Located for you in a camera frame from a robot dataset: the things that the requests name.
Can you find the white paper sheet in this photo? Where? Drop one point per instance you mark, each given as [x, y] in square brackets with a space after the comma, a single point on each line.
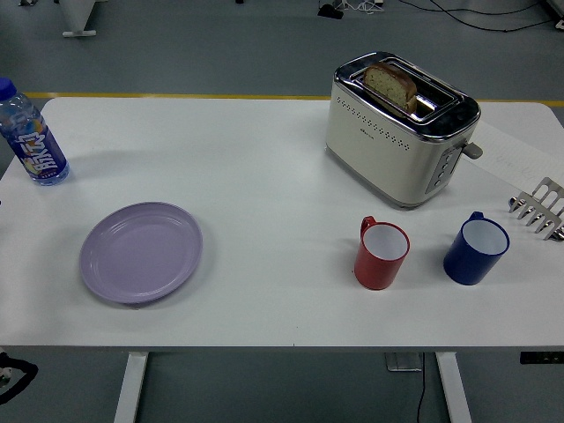
[511, 147]

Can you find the bread slice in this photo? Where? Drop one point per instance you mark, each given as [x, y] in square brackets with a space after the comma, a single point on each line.
[390, 86]

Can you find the lilac plate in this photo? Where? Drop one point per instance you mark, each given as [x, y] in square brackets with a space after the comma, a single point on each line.
[141, 253]

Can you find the red cup with white inside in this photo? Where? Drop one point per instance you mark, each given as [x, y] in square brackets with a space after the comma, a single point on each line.
[374, 269]

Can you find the cream and chrome toaster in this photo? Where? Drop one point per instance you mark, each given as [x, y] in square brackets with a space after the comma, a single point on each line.
[379, 150]

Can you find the silver metal toast rack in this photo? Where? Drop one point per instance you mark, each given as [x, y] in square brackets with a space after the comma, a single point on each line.
[544, 207]

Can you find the clear bottle with blue label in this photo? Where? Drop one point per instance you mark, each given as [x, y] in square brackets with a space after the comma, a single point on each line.
[37, 145]

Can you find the grey box under table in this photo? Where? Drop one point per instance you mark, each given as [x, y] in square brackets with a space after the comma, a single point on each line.
[403, 362]

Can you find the blue cup with white inside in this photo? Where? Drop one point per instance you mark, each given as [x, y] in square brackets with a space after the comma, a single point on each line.
[467, 264]

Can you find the black table control panel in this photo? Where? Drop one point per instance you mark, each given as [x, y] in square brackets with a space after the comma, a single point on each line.
[542, 357]

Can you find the white table leg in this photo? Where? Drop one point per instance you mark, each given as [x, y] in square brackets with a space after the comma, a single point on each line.
[454, 388]
[131, 388]

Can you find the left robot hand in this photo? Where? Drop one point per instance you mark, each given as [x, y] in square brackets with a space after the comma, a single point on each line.
[24, 368]

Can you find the black device on floor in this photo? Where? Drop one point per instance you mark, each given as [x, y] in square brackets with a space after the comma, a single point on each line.
[330, 11]

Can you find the white stand base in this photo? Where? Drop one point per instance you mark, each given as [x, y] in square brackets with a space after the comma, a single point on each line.
[77, 20]

